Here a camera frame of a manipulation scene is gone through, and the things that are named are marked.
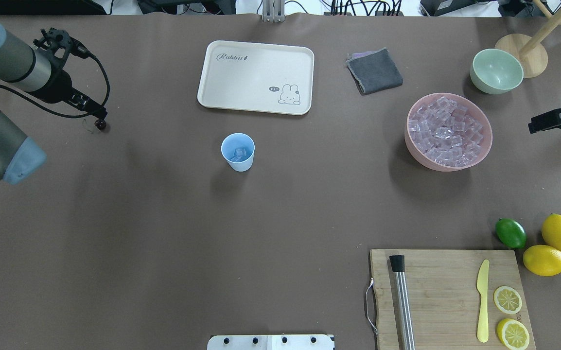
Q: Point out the wooden stand with round base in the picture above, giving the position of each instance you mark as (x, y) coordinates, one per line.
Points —
(528, 50)

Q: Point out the lemon slice lower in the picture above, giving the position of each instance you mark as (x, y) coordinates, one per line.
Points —
(513, 334)

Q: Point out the clear ice cube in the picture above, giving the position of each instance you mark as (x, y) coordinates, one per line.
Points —
(240, 155)

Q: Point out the cream rabbit serving tray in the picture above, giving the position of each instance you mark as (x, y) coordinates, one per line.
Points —
(257, 77)

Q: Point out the grey folded cloth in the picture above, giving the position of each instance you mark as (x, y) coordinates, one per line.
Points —
(374, 71)

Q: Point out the light blue cup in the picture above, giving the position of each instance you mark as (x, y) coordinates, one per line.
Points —
(238, 140)

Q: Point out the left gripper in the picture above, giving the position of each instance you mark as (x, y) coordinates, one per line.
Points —
(58, 87)

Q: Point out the lemon slice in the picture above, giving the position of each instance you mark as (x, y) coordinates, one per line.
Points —
(513, 334)
(508, 300)

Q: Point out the mint green bowl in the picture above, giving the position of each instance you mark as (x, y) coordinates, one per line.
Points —
(495, 71)

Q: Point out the steel muddler black tip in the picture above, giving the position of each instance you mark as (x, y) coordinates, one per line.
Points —
(403, 302)

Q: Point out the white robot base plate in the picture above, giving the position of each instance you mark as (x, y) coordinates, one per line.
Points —
(272, 342)

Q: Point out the whole yellow lemon lower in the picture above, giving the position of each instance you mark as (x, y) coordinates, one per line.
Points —
(542, 260)

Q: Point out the pink bowl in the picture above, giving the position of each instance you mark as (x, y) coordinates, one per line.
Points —
(447, 132)

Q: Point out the lemon slice upper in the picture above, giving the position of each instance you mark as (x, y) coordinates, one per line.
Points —
(508, 300)

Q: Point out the bamboo cutting board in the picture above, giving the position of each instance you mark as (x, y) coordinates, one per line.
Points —
(443, 298)

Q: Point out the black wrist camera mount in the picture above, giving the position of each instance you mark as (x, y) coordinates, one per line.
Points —
(58, 45)

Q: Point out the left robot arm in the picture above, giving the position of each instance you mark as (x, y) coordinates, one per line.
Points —
(36, 74)

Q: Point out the yellow plastic knife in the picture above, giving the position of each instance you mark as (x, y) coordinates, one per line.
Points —
(482, 286)

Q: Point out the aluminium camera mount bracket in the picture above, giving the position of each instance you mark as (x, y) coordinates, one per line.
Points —
(273, 11)

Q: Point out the green lime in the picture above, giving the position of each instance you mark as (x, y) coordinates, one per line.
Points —
(511, 233)

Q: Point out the dark red cherry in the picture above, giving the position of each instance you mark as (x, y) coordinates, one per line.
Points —
(94, 126)

